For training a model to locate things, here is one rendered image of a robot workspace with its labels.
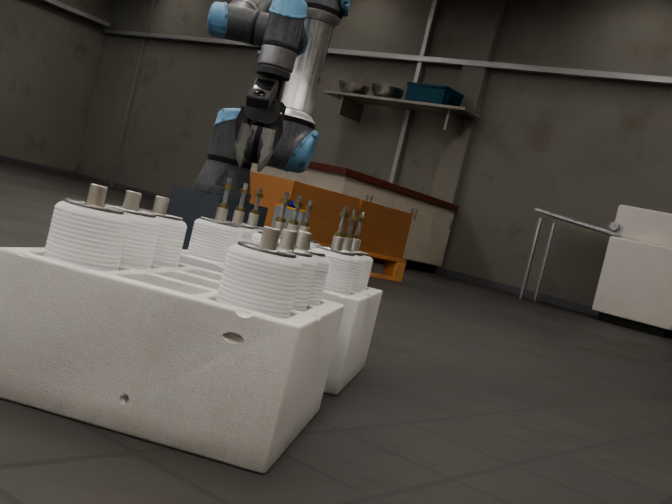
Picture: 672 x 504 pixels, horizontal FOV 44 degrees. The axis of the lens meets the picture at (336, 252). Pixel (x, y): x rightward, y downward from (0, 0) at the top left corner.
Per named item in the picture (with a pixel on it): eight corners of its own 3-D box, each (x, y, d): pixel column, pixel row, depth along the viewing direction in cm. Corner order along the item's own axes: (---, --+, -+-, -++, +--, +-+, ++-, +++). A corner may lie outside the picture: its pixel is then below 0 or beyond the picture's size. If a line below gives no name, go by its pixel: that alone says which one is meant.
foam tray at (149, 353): (-37, 388, 102) (-5, 246, 101) (98, 350, 140) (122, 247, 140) (264, 476, 96) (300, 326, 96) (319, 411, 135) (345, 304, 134)
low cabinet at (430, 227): (441, 275, 912) (459, 205, 909) (326, 254, 739) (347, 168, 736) (323, 243, 1012) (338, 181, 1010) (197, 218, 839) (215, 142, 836)
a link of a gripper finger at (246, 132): (245, 169, 176) (261, 129, 176) (240, 167, 170) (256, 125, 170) (231, 164, 177) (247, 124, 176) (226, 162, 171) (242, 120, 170)
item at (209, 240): (164, 304, 162) (185, 214, 162) (204, 309, 169) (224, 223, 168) (191, 316, 155) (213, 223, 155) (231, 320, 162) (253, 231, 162)
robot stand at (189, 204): (146, 297, 214) (172, 184, 213) (195, 301, 229) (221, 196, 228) (193, 315, 204) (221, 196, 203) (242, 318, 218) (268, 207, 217)
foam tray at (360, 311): (138, 341, 156) (160, 248, 155) (204, 324, 195) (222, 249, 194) (336, 396, 150) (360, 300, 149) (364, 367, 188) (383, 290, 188)
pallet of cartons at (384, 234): (292, 265, 480) (311, 183, 478) (179, 232, 536) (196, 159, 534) (407, 283, 588) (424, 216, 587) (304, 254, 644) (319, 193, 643)
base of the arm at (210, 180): (180, 186, 214) (189, 149, 213) (221, 196, 226) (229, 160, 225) (221, 196, 205) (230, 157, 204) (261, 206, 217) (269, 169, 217)
